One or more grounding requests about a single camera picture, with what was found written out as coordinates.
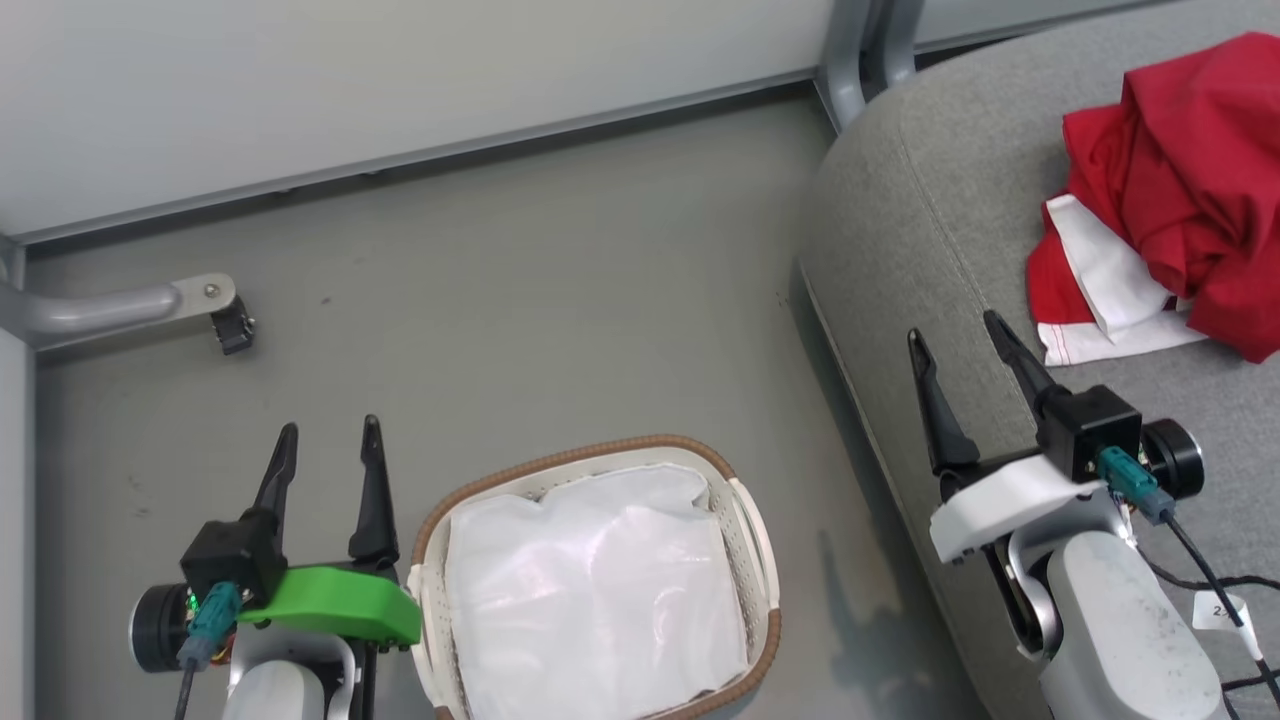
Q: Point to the grey aluminium partition rail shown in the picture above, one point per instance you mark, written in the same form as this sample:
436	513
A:
400	160

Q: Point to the white basket liner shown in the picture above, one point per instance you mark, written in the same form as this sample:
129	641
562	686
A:
600	590

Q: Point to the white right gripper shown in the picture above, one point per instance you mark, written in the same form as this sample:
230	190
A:
1000	500

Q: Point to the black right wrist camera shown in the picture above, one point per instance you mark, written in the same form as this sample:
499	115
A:
1090	425

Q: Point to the white brown-rimmed laundry basket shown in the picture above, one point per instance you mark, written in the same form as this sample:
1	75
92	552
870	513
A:
430	560

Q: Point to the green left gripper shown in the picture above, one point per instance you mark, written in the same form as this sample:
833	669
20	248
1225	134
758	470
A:
340	605

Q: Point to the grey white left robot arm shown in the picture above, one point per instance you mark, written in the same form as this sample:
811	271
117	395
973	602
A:
280	690

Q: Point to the grey fabric sofa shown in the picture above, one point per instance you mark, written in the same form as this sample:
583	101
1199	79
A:
950	200

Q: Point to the red and white garment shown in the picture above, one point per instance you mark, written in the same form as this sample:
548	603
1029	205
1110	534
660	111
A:
1190	160

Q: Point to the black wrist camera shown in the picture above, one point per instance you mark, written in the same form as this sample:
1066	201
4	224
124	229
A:
235	550
1090	425

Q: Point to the black caster wheel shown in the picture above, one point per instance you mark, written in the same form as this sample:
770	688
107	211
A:
233	328

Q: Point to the grey partition foot bar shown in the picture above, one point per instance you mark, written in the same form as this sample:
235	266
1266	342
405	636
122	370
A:
100	308

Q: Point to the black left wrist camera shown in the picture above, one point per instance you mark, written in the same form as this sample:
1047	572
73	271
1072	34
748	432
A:
235	550

